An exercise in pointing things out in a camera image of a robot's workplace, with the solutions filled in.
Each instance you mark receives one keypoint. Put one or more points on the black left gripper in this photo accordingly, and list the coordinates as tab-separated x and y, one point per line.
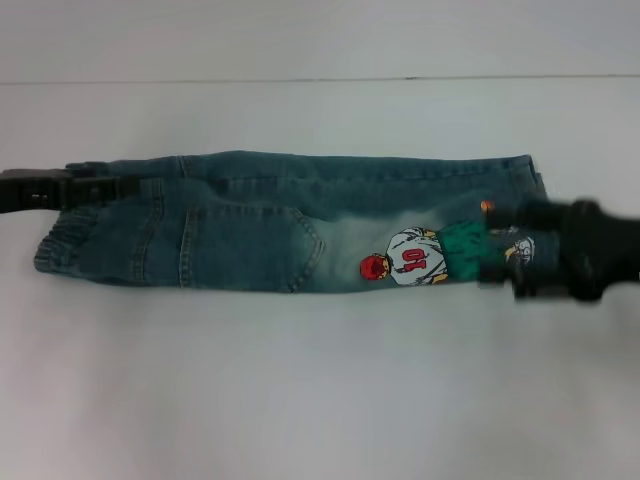
30	192

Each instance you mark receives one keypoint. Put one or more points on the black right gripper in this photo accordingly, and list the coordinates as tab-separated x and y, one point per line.
605	250

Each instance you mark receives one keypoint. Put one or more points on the blue denim shorts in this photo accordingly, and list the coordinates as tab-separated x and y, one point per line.
240	225

